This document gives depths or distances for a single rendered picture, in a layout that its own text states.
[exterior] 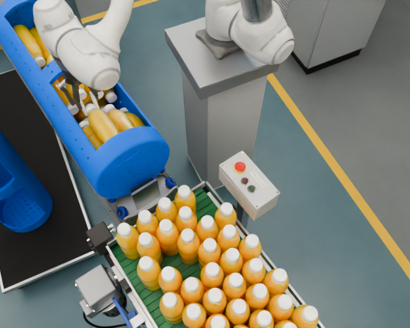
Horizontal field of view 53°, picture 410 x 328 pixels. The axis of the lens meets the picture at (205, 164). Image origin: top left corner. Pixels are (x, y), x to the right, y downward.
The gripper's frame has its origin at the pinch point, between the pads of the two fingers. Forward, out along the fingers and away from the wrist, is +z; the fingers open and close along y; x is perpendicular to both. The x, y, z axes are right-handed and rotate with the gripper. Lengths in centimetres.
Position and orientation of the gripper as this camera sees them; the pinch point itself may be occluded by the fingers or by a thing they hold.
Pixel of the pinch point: (88, 104)
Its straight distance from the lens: 146.1
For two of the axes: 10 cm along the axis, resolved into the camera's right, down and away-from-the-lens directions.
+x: 5.8, 7.1, -4.1
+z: 0.0, 5.0, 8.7
